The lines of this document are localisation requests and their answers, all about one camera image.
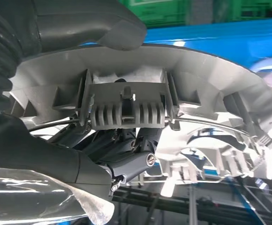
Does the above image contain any blue metal shelf rack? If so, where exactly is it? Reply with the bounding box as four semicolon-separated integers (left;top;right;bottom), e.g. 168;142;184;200
79;18;272;74

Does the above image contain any green plastic crate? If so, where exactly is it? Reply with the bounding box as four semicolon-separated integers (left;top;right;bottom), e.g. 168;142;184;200
119;0;189;29
213;0;272;20

